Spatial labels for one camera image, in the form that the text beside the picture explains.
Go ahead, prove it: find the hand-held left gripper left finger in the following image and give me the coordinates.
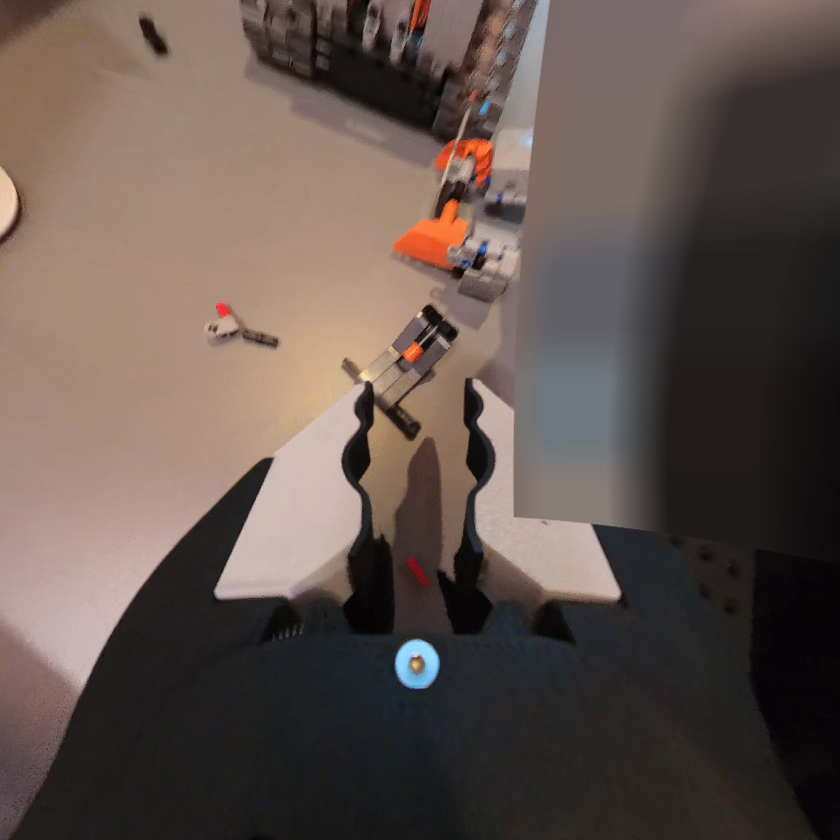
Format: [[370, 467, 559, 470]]
[[214, 381, 375, 602]]

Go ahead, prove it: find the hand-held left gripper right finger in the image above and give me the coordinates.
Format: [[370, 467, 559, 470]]
[[459, 378, 621, 602]]

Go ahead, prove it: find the grey orange brick assembly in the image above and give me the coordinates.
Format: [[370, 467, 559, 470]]
[[340, 303, 461, 442]]

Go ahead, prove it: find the black dimpled mat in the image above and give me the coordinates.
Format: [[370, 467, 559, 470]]
[[666, 533, 840, 840]]

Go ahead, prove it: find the white connector with red axle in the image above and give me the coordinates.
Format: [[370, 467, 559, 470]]
[[203, 302, 242, 344]]

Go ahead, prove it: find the white stand base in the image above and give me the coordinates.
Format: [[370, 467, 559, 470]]
[[0, 164, 21, 241]]

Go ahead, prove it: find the grey tracked toy robot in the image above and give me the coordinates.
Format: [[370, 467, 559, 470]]
[[239, 0, 539, 143]]

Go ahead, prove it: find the short black connector pin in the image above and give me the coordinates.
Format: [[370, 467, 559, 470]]
[[137, 14, 171, 57]]

